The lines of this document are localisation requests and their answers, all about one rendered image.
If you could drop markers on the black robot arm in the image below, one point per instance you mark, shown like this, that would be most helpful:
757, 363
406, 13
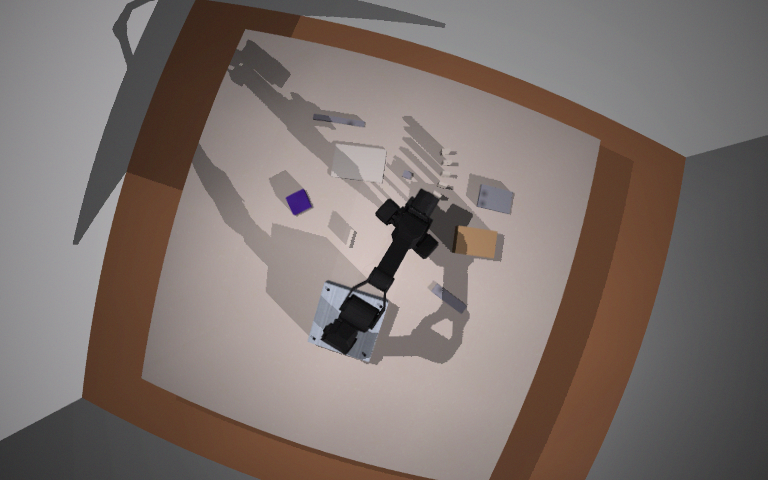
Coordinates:
357, 314

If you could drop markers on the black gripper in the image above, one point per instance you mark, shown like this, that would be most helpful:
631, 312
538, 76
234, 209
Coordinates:
387, 213

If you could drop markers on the brown rectangular block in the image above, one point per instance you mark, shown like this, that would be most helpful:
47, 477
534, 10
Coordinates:
474, 241

